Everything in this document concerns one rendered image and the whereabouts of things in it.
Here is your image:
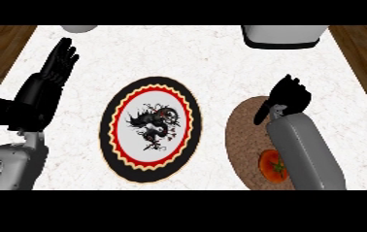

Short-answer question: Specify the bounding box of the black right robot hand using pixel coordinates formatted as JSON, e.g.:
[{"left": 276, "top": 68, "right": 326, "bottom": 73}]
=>
[{"left": 253, "top": 74, "right": 313, "bottom": 126}]

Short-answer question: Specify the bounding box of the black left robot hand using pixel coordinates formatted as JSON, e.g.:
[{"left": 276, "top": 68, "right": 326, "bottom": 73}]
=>
[{"left": 0, "top": 37, "right": 80, "bottom": 133}]

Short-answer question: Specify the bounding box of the brown round placemat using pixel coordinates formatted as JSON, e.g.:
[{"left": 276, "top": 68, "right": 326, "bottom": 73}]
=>
[{"left": 225, "top": 95, "right": 297, "bottom": 191}]

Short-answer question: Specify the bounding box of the red bell pepper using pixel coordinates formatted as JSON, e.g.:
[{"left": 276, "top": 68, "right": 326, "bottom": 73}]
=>
[{"left": 258, "top": 149, "right": 289, "bottom": 183}]

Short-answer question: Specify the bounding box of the black red patterned plate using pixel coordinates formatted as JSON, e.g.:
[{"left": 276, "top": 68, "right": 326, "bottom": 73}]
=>
[{"left": 98, "top": 76, "right": 204, "bottom": 183}]

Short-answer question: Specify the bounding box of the grey rounded object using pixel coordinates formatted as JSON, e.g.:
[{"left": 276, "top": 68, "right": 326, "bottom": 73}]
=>
[{"left": 59, "top": 25, "right": 99, "bottom": 34}]

